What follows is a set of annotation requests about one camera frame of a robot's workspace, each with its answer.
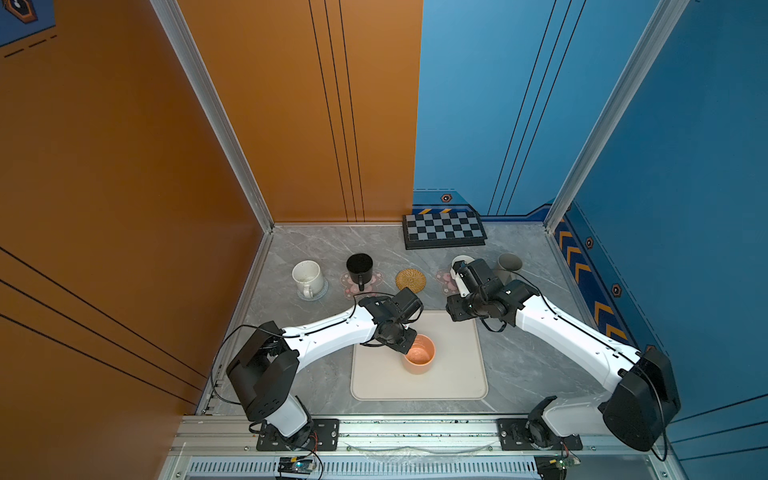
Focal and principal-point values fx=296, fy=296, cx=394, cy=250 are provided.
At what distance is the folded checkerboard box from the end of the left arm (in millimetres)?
465

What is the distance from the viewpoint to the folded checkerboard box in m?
1.14

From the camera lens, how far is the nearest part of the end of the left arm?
61 cm
